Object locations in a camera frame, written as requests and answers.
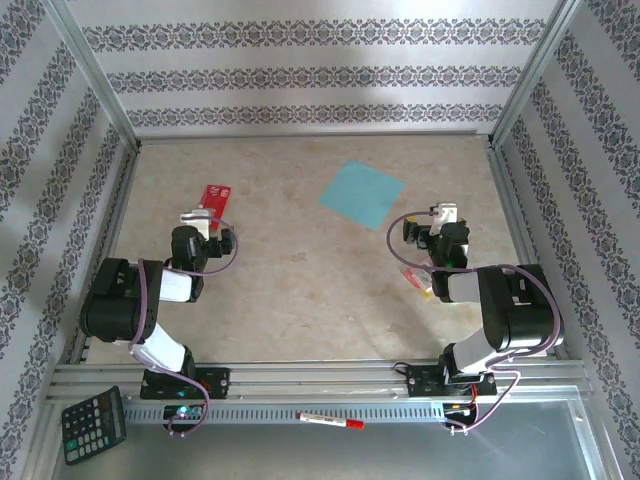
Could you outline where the aluminium side frame rail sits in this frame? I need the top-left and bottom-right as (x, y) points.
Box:
(485, 142), (572, 361)
(68, 144), (142, 365)

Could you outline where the aluminium frame post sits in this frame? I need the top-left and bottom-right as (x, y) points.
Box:
(489, 0), (587, 149)
(41, 0), (143, 149)

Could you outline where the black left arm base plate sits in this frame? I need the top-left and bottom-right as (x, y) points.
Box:
(140, 366), (233, 401)

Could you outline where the long aluminium frame rail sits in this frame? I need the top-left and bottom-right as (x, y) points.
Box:
(135, 129), (494, 146)

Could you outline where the grey slotted cable duct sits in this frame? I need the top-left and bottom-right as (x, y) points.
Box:
(121, 402), (447, 426)

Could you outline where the pink blister pack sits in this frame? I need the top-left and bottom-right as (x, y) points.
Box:
(402, 259), (436, 302)

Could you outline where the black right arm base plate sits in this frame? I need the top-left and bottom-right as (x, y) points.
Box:
(405, 363), (498, 399)

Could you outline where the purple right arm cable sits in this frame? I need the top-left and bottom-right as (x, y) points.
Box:
(387, 210), (565, 435)

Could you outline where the light blue paper sheet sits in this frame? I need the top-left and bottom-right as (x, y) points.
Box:
(318, 159), (407, 232)

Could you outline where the small circuit board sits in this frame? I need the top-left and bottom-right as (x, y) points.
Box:
(442, 401), (480, 419)
(163, 403), (205, 422)

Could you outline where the red snack packet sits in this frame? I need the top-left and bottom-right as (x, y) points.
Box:
(197, 184), (233, 232)

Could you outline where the white marker with red cap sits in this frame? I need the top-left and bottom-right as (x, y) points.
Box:
(295, 410), (366, 432)

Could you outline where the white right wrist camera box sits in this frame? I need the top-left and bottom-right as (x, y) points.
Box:
(432, 201), (460, 225)

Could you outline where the aluminium mounting rail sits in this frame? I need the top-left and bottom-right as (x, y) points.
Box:
(47, 360), (595, 402)

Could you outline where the black desk calculator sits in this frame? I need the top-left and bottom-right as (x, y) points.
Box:
(60, 385), (128, 467)

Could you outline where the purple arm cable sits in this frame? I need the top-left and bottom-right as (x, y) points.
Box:
(387, 210), (565, 435)
(128, 212), (240, 439)

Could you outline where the grey metal sheet shelf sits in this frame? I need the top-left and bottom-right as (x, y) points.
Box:
(49, 398), (609, 480)

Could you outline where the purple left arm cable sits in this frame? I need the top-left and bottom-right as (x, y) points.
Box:
(128, 212), (240, 439)

